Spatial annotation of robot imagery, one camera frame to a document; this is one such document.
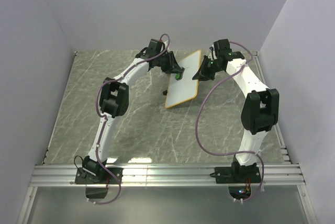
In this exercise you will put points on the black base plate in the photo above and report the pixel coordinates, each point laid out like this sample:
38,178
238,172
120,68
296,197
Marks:
84,177
234,175

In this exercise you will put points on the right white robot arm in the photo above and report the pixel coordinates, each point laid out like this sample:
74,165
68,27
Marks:
260,109

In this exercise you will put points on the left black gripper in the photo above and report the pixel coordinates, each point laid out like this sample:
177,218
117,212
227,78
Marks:
173,67

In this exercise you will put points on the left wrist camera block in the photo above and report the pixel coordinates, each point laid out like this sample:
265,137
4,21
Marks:
155,47

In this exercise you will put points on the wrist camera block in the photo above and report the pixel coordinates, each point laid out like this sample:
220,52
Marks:
221,47
155,47

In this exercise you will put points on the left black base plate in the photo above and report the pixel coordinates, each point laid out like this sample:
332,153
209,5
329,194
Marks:
84,177

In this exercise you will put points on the aluminium mounting rail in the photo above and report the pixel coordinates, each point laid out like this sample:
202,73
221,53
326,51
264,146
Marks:
160,175

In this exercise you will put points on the orange framed whiteboard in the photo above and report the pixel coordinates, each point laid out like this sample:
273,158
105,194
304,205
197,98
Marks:
180,91

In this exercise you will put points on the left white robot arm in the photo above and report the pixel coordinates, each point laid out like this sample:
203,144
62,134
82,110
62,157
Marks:
113,101

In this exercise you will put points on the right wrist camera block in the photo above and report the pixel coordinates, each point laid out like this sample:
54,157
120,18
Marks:
221,47

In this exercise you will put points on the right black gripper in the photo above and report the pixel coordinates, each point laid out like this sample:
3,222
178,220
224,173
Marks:
201,74

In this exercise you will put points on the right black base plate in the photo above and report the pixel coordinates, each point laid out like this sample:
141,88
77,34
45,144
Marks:
234,175

